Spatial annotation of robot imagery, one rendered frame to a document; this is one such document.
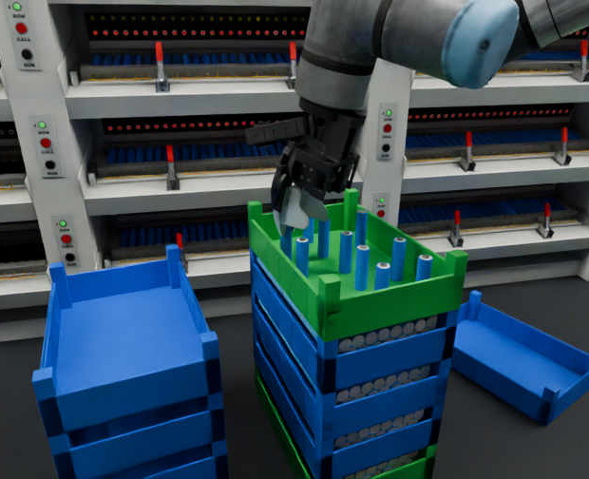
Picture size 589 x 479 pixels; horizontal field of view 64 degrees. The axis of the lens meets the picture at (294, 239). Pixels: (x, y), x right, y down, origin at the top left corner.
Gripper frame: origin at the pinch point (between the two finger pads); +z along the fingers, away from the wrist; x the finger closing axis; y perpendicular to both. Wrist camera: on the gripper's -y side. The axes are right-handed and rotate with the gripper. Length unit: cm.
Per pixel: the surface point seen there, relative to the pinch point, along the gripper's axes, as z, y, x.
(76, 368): 17.0, -7.9, -29.7
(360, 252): -3.2, 13.5, -1.0
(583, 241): 17, 38, 91
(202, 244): 29.3, -32.1, 16.1
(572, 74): -22, 16, 84
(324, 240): 1.9, 5.1, 4.3
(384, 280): -3.2, 18.9, -3.9
